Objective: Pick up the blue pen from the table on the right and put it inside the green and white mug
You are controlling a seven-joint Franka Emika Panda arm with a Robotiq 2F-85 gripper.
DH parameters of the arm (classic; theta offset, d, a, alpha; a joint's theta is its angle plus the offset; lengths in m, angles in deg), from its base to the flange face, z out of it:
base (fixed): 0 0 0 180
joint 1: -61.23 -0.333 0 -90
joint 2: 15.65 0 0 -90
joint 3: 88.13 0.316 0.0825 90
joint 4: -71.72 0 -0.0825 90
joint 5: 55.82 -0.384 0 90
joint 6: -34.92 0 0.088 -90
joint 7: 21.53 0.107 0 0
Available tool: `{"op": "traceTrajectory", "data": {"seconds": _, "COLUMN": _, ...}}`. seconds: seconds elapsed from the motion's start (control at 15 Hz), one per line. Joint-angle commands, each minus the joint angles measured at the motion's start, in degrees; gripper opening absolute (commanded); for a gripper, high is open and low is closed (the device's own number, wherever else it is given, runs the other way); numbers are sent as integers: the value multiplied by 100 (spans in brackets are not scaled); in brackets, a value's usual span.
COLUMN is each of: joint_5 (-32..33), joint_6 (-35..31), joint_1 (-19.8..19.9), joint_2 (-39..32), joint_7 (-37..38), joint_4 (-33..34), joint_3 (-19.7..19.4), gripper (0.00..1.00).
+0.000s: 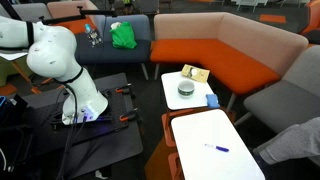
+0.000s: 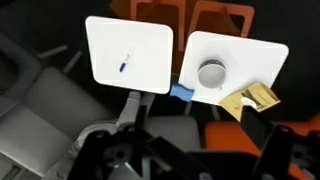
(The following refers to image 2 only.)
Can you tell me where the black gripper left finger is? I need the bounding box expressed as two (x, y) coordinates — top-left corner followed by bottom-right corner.
(68, 104), (158, 180)

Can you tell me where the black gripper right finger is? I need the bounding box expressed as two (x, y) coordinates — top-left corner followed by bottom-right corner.
(241, 106), (297, 180)

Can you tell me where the blue pen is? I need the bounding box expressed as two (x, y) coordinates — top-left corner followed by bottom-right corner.
(118, 49), (135, 74)

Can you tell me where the green and white mug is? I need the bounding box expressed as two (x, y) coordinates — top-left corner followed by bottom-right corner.
(196, 58), (227, 91)

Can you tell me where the orange and beige sofa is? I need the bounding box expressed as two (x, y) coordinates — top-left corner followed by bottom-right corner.
(204, 113), (320, 180)

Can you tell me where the yellow paper pouch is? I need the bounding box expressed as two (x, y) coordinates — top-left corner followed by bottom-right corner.
(218, 81), (282, 122)

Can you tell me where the grey sofa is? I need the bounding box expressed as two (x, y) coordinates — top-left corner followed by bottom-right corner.
(0, 29), (202, 180)

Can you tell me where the white side table top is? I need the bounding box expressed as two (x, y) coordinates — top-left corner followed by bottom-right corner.
(84, 14), (175, 131)
(178, 30), (290, 106)

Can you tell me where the blue sponge block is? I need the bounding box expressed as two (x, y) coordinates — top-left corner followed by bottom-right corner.
(169, 82), (196, 102)

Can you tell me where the orange table base frame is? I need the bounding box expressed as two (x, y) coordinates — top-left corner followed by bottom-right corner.
(190, 0), (256, 38)
(129, 0), (187, 52)

